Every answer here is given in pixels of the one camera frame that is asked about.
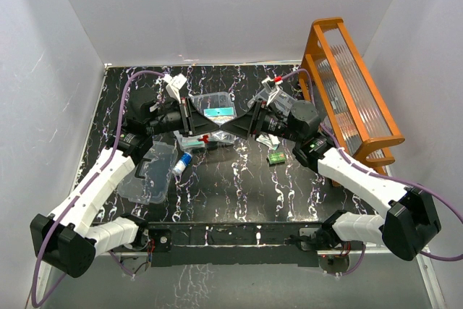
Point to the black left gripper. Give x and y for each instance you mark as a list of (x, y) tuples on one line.
[(193, 122)]

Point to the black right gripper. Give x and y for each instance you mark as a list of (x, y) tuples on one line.
[(250, 123)]

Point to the teal topped bead packet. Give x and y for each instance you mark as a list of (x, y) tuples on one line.
[(220, 116)]

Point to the clear first aid box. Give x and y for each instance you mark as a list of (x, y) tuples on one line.
[(201, 102)]

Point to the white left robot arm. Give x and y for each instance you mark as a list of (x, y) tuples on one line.
[(66, 238)]

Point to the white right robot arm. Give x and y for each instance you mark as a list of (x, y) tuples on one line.
[(405, 218)]

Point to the white teal sachet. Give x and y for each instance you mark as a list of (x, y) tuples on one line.
[(271, 141)]

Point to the clear compartment tray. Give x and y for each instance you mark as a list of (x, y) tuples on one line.
[(282, 103)]

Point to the green small box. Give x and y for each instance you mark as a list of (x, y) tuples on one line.
[(276, 158)]

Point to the blue white tube bottle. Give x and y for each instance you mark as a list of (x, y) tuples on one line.
[(182, 164)]

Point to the orange wooden rack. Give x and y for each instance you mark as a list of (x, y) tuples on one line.
[(356, 112)]

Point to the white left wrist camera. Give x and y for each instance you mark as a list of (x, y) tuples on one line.
[(174, 85)]

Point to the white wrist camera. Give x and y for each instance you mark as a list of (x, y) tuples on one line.
[(271, 85), (174, 85)]

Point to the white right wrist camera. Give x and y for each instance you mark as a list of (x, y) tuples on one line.
[(271, 85)]

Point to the clear box lid black handle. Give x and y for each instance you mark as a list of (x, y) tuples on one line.
[(148, 183)]

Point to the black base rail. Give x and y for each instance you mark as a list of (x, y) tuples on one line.
[(245, 243)]

